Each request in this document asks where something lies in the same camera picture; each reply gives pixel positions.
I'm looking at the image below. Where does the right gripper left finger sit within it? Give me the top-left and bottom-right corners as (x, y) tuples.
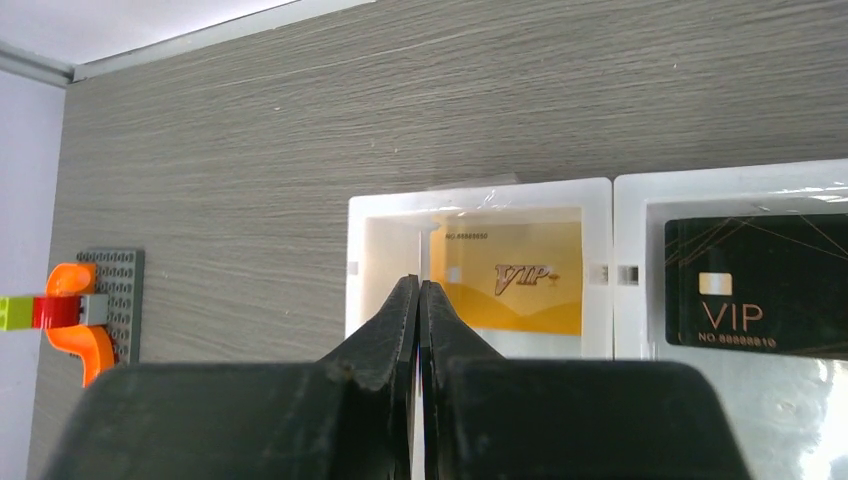
(320, 275), (420, 479)

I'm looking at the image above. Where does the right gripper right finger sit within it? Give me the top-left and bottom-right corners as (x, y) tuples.
(419, 280), (504, 479)

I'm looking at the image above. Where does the orange card stack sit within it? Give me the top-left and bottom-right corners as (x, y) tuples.
(429, 222), (583, 336)

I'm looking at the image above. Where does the black card stack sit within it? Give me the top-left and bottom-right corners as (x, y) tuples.
(664, 214), (847, 360)

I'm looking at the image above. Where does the grey building baseplate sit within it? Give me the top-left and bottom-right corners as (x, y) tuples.
(76, 247), (145, 365)

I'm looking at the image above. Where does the orange curved toy piece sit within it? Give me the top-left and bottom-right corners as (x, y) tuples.
(44, 263), (116, 387)

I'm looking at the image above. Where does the grey toy block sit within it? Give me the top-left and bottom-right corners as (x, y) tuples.
(79, 294), (110, 327)

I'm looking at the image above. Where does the red toy block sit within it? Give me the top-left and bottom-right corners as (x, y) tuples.
(32, 295), (81, 330)

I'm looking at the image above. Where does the white two-compartment tray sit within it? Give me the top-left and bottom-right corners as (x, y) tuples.
(345, 160), (847, 479)

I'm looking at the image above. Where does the green toy cube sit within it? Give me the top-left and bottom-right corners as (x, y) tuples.
(0, 296), (34, 331)

